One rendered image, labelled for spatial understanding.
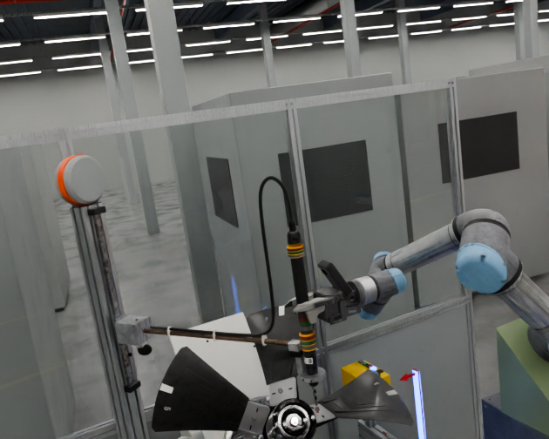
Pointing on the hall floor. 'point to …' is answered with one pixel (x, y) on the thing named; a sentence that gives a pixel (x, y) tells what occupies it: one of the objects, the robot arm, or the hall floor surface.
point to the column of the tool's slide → (124, 401)
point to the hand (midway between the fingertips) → (292, 305)
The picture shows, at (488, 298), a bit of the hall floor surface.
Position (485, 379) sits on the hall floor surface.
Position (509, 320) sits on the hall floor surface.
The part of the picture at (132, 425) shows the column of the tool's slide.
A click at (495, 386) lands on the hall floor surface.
